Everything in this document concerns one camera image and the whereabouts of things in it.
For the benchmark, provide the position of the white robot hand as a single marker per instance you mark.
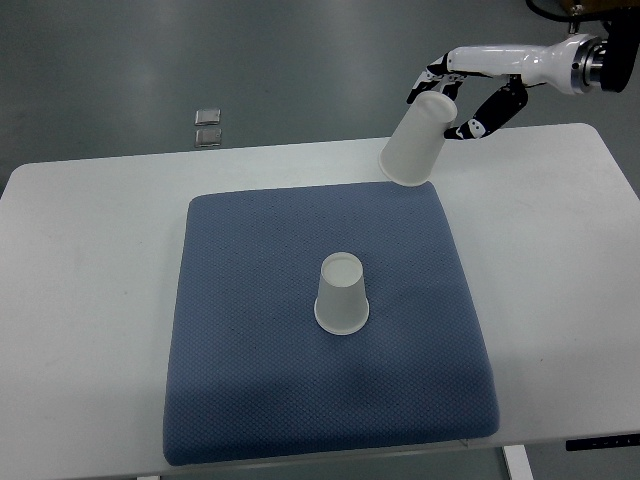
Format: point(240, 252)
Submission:
point(561, 66)

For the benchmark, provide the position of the white paper cup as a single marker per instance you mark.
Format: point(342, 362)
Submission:
point(341, 306)
point(411, 152)

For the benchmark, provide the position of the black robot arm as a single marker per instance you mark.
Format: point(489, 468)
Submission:
point(599, 52)

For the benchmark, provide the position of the upper metal floor plate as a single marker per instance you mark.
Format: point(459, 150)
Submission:
point(206, 117)

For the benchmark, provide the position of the metal floor plate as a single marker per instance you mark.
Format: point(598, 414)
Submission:
point(208, 137)
point(206, 117)

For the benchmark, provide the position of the lower metal floor plate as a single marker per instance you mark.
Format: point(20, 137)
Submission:
point(208, 137)

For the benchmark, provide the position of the blue textured cushion mat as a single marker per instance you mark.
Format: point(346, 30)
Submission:
point(252, 375)

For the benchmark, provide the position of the white table leg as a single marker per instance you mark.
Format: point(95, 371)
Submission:
point(517, 463)

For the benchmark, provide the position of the black table control panel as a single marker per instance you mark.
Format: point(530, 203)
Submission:
point(598, 443)

